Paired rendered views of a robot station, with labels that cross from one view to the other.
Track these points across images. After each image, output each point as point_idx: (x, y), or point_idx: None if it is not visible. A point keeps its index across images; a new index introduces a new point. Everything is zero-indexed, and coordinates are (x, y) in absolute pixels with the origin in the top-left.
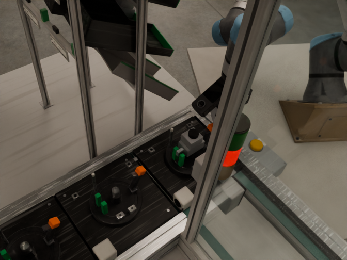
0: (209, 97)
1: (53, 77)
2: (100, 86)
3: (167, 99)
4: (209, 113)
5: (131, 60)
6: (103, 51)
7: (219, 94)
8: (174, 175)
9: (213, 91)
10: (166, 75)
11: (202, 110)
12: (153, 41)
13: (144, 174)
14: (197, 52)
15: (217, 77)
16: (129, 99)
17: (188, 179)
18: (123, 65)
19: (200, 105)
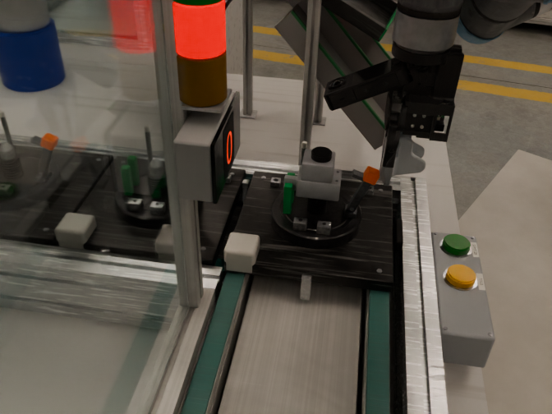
0: (356, 78)
1: (287, 98)
2: (331, 129)
3: (369, 141)
4: (456, 232)
5: (353, 63)
6: (303, 16)
7: (373, 75)
8: (268, 223)
9: (370, 71)
10: (441, 159)
11: (330, 91)
12: (374, 19)
13: (232, 198)
14: (531, 160)
15: (530, 201)
16: (351, 157)
17: (280, 240)
18: (293, 19)
19: (333, 84)
